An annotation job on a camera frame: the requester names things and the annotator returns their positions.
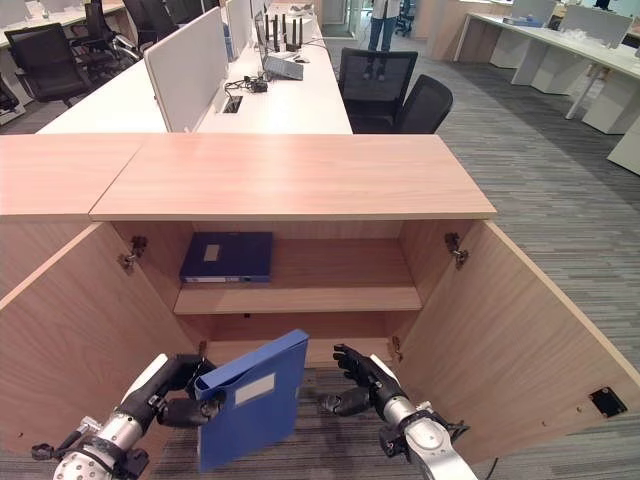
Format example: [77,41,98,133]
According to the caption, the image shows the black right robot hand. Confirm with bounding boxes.
[318,342,405,421]

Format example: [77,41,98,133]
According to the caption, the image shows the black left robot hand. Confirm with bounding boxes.
[119,353,227,428]

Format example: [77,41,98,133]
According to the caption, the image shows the wooden cabinet shelf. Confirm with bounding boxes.
[173,286,424,315]

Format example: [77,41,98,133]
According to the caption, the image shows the dark blue file folder box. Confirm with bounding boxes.
[179,231,275,285]

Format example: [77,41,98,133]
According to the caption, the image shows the wooden cabinet door with lock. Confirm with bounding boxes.
[394,219,640,465]

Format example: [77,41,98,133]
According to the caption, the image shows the wooden office cabinet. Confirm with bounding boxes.
[88,133,499,369]

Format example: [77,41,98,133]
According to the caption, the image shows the wooden adjacent cabinet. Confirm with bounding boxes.
[0,133,146,301]

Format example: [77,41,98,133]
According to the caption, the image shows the black mesh office chair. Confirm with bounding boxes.
[338,47,419,135]
[397,74,455,135]

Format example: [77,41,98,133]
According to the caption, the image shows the white long office desk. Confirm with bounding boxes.
[36,0,355,135]

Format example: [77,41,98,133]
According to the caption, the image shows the metal door hinge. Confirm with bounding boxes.
[444,232,470,271]
[117,235,149,276]

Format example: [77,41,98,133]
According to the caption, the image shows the black door lock plate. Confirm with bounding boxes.
[587,385,628,417]

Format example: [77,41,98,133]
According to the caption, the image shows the white desk divider panel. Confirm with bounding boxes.
[557,4,634,50]
[143,6,230,134]

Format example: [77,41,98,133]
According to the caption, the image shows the open grey laptop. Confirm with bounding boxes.
[254,12,305,81]

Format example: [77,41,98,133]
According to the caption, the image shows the black antenna router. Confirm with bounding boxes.
[263,13,304,59]

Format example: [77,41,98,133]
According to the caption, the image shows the person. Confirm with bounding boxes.
[368,0,402,53]

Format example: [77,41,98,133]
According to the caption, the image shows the black cable bundle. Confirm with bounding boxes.
[223,74,269,97]

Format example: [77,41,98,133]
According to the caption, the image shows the white pedestal drawer unit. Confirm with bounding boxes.
[606,117,640,177]

